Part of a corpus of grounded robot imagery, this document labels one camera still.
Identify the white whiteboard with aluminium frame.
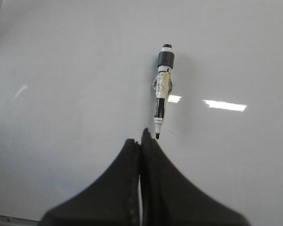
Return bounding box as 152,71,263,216
0,0,283,226

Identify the black white whiteboard marker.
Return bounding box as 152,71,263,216
152,44,175,139

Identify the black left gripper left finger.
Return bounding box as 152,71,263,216
39,139,140,226

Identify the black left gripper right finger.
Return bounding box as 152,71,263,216
140,129,250,226

